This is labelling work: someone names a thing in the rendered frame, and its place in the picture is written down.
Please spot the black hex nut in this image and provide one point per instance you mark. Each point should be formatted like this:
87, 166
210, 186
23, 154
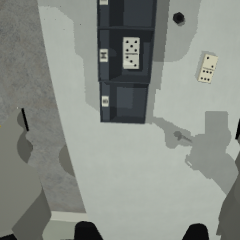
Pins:
178, 17

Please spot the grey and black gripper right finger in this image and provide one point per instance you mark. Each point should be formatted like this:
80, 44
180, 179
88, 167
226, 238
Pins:
229, 217

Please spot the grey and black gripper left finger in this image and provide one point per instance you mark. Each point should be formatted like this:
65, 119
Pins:
24, 209

